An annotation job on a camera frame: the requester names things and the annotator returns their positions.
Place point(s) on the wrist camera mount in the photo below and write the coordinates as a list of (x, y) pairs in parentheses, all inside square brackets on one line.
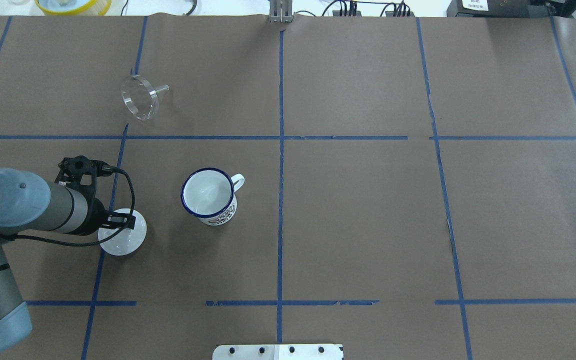
[(81, 174)]

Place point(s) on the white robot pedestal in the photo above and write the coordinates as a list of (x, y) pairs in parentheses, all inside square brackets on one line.
[(295, 351)]

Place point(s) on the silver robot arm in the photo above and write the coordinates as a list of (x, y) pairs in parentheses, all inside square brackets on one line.
[(63, 213)]

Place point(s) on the black computer box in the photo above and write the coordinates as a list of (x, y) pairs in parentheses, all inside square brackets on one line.
[(519, 9)]

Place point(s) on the aluminium frame post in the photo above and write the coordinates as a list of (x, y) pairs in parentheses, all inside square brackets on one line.
[(281, 11)]

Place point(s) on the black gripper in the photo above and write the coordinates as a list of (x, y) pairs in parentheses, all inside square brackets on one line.
[(96, 216)]

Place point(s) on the clear glass funnel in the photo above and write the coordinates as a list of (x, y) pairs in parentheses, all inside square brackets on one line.
[(141, 98)]

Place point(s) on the white enamel mug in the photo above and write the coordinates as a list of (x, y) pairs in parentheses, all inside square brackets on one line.
[(209, 194)]

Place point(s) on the yellow rimmed bowl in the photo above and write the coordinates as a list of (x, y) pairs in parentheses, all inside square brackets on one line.
[(73, 7)]

